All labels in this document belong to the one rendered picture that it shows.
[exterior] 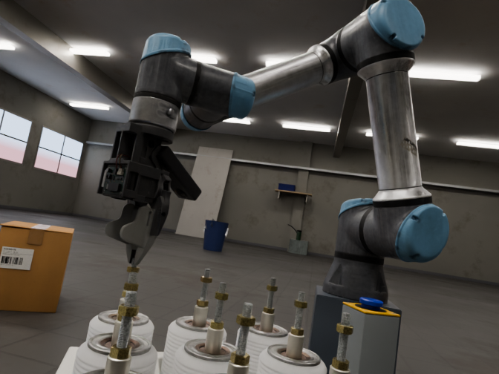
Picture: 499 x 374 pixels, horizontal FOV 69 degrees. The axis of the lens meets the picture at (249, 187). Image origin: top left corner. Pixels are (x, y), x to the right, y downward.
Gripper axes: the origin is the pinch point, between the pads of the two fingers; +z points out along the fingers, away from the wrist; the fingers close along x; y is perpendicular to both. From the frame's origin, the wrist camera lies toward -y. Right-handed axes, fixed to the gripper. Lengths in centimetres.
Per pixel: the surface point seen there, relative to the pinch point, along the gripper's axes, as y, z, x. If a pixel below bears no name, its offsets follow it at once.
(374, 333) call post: -27.5, 6.6, 29.1
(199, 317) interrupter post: -8.3, 8.2, 7.5
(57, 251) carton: -30, 12, -92
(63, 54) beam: -226, -271, -651
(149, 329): -1.4, 10.4, 4.3
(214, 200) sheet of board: -735, -78, -700
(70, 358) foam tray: 4.6, 16.9, -5.8
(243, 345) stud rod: 4.6, 4.9, 26.5
